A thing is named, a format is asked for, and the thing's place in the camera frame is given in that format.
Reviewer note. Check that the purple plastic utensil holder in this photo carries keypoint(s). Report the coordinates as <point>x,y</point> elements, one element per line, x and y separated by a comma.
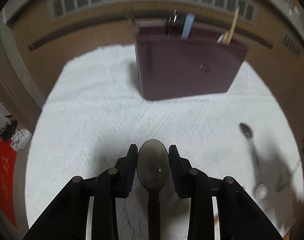
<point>172,67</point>

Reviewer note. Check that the white plastic utensil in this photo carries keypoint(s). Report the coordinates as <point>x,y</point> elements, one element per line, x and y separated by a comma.
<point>222,38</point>

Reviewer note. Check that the small black peeler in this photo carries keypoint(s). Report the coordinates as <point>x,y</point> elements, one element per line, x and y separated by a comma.
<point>174,23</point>

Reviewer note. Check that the red floor mat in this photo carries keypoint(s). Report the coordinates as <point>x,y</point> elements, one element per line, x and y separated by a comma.
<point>7,165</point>

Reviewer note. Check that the blue plastic spoon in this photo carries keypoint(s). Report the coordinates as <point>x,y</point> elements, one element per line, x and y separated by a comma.
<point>189,20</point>

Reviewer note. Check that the small dark translucent spoon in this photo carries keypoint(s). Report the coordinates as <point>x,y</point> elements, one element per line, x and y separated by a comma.
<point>260,191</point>

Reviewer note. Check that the wooden chopstick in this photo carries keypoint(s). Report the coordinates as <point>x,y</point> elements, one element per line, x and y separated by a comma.
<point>231,32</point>

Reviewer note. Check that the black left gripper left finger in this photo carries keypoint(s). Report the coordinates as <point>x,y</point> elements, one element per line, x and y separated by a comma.
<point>66,215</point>

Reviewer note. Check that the large dark translucent spoon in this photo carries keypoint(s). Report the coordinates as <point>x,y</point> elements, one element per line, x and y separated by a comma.
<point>153,171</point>

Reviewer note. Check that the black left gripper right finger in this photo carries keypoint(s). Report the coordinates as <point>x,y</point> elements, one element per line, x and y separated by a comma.
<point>239,215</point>

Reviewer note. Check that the white sneakers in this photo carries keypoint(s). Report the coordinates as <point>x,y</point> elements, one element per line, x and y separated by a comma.
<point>20,139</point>

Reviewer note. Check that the white textured towel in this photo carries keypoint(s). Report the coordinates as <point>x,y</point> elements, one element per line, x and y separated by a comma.
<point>95,112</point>

